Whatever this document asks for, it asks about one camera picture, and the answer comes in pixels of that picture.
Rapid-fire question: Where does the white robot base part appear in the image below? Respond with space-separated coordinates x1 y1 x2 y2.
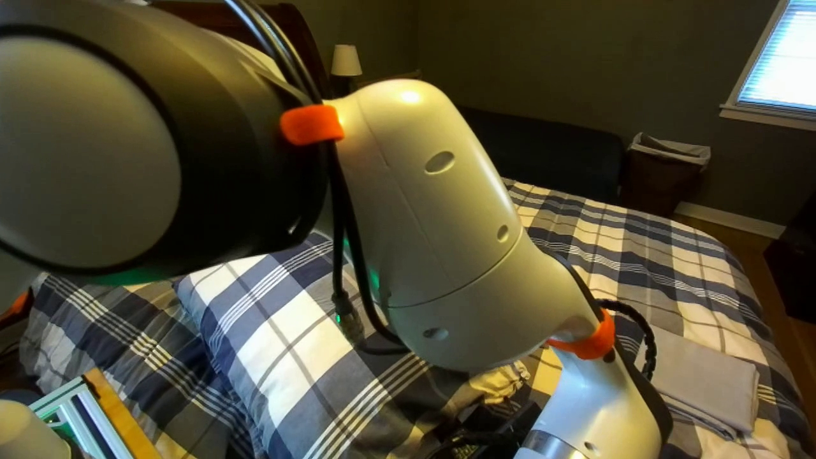
0 394 73 459

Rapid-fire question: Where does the large blue plaid pillow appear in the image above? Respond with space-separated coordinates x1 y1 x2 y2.
173 228 546 459

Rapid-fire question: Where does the white shade table lamp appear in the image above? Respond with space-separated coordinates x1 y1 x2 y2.
330 41 365 98

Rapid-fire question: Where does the yellow blue plaid comforter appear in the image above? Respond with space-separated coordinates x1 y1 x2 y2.
18 177 813 459

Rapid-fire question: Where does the dark nightstand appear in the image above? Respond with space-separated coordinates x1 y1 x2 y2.
622 131 715 219

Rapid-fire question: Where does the folded grey cloth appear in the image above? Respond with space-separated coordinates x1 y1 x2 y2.
633 326 762 437

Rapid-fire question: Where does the wooden strip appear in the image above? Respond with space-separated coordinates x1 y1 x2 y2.
81 366 164 459

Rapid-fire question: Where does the black dresser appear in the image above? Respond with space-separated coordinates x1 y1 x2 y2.
762 188 816 326

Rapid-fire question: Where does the bright window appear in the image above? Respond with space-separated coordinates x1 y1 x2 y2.
720 0 816 132

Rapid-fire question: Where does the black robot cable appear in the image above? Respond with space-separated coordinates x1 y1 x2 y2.
224 0 660 403

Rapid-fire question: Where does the orange cable strap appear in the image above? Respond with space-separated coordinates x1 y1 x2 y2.
546 310 619 362
277 102 347 148

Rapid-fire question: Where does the green metal frame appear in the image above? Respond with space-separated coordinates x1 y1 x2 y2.
29 377 118 459

